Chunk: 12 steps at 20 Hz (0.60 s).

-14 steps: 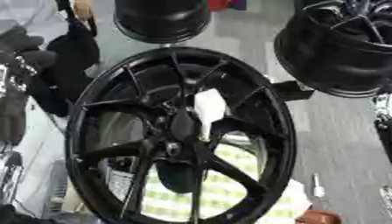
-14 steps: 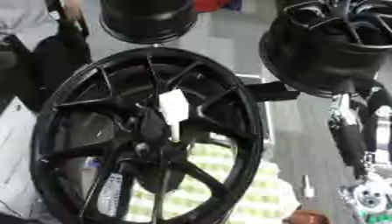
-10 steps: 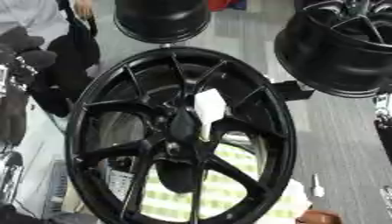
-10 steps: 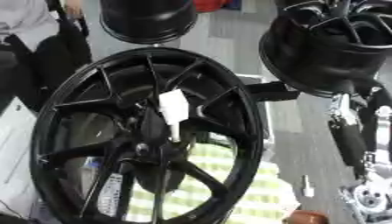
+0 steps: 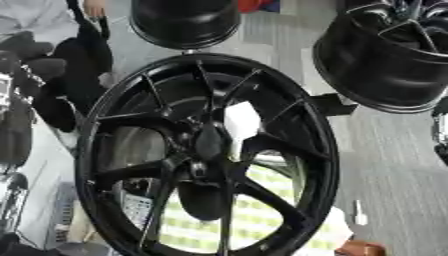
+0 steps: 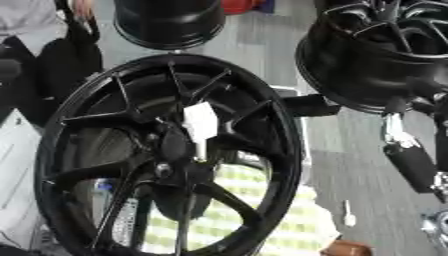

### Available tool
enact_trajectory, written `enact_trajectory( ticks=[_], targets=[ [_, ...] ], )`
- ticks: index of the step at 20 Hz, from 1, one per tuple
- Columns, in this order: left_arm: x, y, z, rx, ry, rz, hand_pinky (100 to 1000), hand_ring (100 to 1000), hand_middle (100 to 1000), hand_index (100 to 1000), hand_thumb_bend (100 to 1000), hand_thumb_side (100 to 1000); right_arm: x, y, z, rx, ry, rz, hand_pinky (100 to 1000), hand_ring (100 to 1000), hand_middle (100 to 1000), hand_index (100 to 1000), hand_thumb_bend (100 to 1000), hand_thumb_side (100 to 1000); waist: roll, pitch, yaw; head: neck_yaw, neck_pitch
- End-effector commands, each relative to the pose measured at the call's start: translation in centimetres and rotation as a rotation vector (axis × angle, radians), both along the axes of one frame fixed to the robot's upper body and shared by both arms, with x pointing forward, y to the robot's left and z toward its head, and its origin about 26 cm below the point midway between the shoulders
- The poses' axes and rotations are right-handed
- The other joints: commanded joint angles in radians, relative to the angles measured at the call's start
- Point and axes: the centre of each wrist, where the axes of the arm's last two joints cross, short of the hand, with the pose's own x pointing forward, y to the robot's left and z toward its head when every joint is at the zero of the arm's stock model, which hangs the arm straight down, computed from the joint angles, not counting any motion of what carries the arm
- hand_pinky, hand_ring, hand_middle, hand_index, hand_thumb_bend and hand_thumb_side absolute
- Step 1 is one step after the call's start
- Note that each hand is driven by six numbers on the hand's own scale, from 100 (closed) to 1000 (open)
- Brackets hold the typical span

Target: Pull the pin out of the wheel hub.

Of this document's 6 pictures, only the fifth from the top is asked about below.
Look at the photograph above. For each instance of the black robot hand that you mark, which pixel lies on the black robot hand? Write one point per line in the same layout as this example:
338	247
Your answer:
202	201

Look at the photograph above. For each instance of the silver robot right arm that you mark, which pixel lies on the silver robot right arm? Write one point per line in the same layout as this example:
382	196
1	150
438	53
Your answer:
441	133

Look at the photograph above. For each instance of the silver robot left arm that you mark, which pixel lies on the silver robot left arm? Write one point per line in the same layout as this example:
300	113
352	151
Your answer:
16	133

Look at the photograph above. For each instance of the white pin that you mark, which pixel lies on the white pin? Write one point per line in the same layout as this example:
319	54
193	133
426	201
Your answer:
241	121

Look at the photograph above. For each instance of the large black spoked wheel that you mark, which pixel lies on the large black spoked wheel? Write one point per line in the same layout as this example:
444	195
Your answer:
291	140

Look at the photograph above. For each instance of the black wheel stand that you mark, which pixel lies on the black wheel stand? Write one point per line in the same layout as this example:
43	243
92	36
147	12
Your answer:
333	104

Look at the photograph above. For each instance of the black wheel rim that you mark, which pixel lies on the black wheel rim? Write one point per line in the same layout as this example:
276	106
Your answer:
186	20

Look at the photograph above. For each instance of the grey keypad device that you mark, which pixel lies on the grey keypad device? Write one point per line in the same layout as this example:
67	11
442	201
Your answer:
137	209

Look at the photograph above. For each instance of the grey slotted basket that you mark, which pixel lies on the grey slotted basket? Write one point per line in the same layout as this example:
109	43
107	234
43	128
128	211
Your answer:
61	213

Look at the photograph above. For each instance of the small white object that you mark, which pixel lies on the small white object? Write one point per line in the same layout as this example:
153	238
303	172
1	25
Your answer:
360	216

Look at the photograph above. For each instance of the brown object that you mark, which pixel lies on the brown object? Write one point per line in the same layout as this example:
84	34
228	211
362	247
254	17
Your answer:
359	249

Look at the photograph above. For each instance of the red object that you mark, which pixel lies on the red object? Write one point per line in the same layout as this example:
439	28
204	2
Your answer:
254	5

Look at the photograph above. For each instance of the person's hand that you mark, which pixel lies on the person's hand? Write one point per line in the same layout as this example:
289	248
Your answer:
94	8

